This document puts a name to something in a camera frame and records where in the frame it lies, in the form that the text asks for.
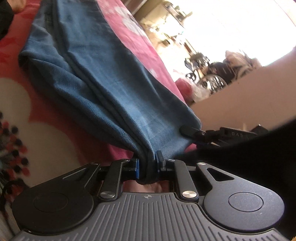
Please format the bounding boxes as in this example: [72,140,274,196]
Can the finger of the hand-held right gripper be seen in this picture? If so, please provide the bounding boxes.
[179,125,209,142]

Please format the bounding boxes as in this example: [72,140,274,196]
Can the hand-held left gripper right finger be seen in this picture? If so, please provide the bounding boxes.
[156,150,235,202]

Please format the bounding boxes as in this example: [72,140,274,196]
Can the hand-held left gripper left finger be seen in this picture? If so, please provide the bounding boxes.
[63,159,141,201]

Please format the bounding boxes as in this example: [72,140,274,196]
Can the blue denim jeans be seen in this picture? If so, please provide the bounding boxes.
[18,0,201,184]

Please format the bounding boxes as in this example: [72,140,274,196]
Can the white plastic bag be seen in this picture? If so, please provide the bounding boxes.
[192,82,211,102]

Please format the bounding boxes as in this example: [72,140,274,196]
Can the red plastic bag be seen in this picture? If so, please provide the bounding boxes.
[176,77,195,102]

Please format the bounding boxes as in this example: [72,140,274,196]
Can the dark cloth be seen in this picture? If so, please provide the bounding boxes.
[183,117,296,241]

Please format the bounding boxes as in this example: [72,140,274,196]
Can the wheelchair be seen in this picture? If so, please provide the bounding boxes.
[185,51,262,93]

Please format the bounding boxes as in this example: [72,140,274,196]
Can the pink floral blanket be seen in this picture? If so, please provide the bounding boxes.
[0,0,197,241]

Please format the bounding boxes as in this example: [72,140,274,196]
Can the black pants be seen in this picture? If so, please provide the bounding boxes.
[0,0,15,41]

